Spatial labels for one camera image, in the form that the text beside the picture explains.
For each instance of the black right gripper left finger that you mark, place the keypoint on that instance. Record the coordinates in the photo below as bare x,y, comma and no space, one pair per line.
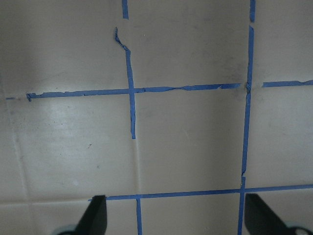
94,220

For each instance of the brown paper table cover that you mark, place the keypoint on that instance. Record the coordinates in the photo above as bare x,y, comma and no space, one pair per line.
173,109

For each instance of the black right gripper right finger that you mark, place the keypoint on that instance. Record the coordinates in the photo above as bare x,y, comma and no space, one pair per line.
260,219

